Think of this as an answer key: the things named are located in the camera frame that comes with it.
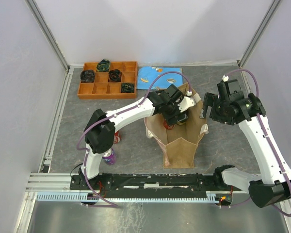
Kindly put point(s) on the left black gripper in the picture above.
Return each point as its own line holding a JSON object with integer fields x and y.
{"x": 170, "y": 119}

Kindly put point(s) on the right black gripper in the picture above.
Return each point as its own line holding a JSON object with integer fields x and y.
{"x": 212, "y": 100}

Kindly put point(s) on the red coke can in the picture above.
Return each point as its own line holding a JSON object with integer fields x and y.
{"x": 165, "y": 125}
{"x": 117, "y": 137}

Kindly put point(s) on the green glass bottle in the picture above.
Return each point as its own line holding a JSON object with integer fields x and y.
{"x": 182, "y": 122}

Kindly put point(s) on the brown canvas tote bag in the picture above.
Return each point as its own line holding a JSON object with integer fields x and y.
{"x": 180, "y": 143}

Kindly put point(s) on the red coke can front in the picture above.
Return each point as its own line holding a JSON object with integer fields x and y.
{"x": 117, "y": 137}

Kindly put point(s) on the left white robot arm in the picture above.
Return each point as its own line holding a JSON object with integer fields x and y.
{"x": 100, "y": 130}

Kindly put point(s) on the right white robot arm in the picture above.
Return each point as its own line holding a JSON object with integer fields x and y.
{"x": 273, "y": 184}

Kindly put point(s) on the blue patterned cloth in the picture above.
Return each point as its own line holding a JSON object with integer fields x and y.
{"x": 146, "y": 76}

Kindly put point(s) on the dark rolled sock right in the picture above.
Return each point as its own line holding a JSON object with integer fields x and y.
{"x": 127, "y": 88}

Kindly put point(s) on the dark rolled sock middle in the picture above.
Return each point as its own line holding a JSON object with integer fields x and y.
{"x": 114, "y": 76}

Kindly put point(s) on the purple fanta can front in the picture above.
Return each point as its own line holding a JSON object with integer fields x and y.
{"x": 109, "y": 157}

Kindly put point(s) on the dark rolled sock top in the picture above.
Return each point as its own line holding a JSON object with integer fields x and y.
{"x": 103, "y": 66}

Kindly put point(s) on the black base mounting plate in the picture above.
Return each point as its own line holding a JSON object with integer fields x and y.
{"x": 155, "y": 186}

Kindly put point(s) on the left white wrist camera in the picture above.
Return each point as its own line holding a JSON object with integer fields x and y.
{"x": 187, "y": 102}

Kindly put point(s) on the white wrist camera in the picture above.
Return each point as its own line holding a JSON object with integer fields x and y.
{"x": 225, "y": 78}
{"x": 187, "y": 102}

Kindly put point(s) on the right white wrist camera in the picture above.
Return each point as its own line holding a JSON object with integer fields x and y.
{"x": 225, "y": 78}

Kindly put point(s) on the right aluminium corner post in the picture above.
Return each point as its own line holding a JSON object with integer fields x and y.
{"x": 259, "y": 32}

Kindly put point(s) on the aluminium corner post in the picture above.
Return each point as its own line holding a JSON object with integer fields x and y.
{"x": 33, "y": 6}
{"x": 259, "y": 32}

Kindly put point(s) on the light blue cable duct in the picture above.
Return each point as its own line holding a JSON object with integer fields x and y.
{"x": 83, "y": 197}

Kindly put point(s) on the left aluminium corner post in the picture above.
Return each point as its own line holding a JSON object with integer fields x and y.
{"x": 33, "y": 6}

